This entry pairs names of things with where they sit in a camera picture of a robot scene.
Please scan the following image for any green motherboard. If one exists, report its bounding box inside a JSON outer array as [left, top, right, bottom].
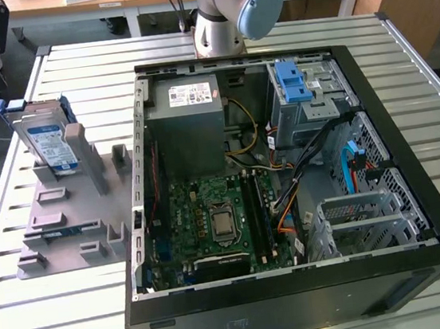
[[141, 165, 310, 292]]

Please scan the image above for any blue data wire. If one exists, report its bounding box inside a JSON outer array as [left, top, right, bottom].
[[337, 138, 370, 198]]

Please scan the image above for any grey parts rack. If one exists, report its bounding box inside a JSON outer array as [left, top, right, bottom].
[[0, 117, 149, 283]]

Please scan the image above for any black graphics card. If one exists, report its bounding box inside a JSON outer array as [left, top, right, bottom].
[[191, 251, 254, 284]]

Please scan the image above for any black power wire connector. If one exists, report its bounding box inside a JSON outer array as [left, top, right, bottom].
[[352, 147, 398, 183]]

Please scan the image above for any black case fan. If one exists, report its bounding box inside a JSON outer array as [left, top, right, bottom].
[[136, 139, 175, 238]]

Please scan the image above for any orange wire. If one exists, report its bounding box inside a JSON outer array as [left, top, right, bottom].
[[274, 202, 298, 238]]

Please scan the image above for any silver CPU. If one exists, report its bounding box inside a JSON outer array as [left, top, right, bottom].
[[207, 202, 239, 242]]

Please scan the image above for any metal drive cage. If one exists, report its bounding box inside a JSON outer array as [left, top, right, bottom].
[[262, 51, 365, 153]]

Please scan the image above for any yellow wire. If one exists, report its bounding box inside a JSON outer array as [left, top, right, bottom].
[[218, 95, 262, 159]]

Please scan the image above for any grey power supply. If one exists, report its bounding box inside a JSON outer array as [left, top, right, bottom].
[[141, 72, 234, 186]]

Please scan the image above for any blue drive latch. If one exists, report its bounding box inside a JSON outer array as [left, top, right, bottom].
[[273, 59, 313, 106]]

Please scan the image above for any black PC case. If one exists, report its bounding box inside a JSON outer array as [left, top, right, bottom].
[[92, 27, 440, 329]]

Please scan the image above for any hard disk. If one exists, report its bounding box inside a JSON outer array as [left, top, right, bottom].
[[0, 92, 85, 186]]

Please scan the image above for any black cable bundle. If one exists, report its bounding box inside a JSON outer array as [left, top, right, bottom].
[[265, 112, 364, 214]]

